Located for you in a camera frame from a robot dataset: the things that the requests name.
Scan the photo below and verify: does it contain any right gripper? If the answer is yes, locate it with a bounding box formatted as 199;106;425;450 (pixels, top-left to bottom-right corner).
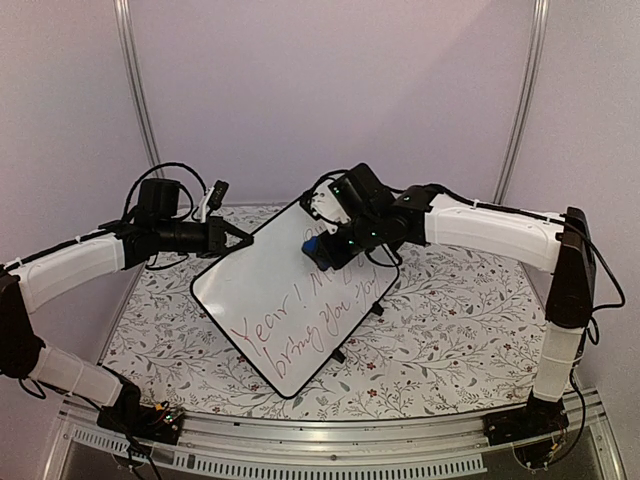
315;211;384;269

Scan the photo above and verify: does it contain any front aluminium rail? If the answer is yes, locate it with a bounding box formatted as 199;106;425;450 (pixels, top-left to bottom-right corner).
42;389;630;479

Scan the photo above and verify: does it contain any blue whiteboard eraser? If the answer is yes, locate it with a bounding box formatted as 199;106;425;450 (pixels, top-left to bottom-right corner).
302;236;325;265

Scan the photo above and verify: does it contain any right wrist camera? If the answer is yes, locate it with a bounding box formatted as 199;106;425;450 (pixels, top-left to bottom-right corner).
299;178;351;234

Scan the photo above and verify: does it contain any left aluminium corner post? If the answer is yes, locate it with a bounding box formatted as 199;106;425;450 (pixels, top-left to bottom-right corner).
113;0;161;167

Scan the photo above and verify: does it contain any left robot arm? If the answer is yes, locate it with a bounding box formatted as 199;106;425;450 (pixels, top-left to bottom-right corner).
1;166;254;434

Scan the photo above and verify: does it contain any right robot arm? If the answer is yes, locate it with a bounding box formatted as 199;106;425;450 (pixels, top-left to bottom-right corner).
300;163;606;436

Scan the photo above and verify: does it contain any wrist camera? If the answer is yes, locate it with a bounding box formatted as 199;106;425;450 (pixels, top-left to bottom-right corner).
299;178;351;234
194;180;229;223

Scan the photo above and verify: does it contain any aluminium corner post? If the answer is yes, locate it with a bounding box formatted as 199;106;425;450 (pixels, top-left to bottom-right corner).
113;0;161;167
493;0;550;204

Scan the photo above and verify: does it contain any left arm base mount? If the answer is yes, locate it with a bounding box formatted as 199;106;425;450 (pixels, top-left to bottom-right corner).
97;396;185;445

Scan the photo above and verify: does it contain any floral patterned table mat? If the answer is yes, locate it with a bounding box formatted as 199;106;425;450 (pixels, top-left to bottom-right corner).
103;246;545;421

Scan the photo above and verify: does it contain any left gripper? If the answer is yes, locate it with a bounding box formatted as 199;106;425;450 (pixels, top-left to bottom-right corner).
156;216;254;259

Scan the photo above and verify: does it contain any white whiteboard black frame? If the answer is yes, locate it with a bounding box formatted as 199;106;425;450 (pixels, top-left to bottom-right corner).
190;202;399;399

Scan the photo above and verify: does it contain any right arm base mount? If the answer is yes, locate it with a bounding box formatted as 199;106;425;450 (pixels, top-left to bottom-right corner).
482;396;569;470

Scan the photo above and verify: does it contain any right aluminium corner post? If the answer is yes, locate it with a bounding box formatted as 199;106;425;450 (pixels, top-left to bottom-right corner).
493;0;550;204

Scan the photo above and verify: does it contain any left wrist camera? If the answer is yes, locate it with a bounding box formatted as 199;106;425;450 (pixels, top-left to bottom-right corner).
194;180;229;223

